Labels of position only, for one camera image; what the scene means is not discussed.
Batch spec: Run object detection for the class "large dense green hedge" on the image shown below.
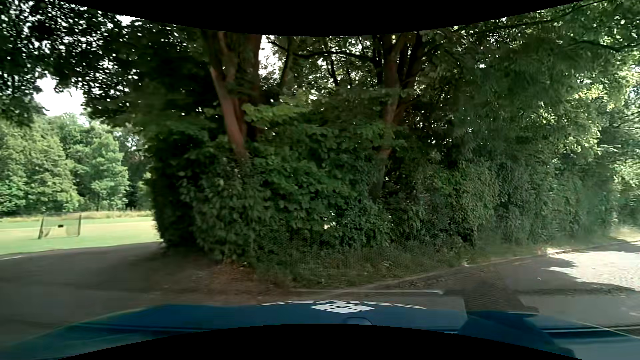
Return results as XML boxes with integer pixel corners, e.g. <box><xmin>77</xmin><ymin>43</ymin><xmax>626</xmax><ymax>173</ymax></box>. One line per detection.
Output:
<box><xmin>147</xmin><ymin>90</ymin><xmax>621</xmax><ymax>266</ymax></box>

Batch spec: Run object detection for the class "football goal with net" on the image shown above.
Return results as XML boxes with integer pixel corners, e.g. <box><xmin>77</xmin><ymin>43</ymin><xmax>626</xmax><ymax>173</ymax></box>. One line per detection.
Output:
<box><xmin>38</xmin><ymin>212</ymin><xmax>83</xmax><ymax>240</ymax></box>

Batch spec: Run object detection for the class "row of trees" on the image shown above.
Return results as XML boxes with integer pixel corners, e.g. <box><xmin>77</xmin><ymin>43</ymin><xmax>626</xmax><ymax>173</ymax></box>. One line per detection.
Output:
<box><xmin>0</xmin><ymin>112</ymin><xmax>153</xmax><ymax>217</ymax></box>

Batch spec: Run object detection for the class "car's own bonnet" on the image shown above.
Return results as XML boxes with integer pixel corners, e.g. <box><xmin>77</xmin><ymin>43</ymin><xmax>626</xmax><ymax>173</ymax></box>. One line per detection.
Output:
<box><xmin>0</xmin><ymin>300</ymin><xmax>640</xmax><ymax>360</ymax></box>

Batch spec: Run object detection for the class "green grass field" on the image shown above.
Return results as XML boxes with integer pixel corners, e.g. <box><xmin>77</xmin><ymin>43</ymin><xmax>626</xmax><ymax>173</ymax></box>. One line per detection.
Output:
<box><xmin>0</xmin><ymin>214</ymin><xmax>162</xmax><ymax>257</ymax></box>

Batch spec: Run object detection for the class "grass verge with dirt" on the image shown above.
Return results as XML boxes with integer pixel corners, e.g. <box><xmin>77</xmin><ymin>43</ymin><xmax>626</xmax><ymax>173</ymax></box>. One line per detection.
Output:
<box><xmin>165</xmin><ymin>225</ymin><xmax>640</xmax><ymax>296</ymax></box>

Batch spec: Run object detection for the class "tall tree with reddish trunk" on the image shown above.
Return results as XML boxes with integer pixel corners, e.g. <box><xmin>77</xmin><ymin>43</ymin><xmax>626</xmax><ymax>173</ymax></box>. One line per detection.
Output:
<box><xmin>50</xmin><ymin>15</ymin><xmax>311</xmax><ymax>161</ymax></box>
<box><xmin>270</xmin><ymin>20</ymin><xmax>640</xmax><ymax>201</ymax></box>

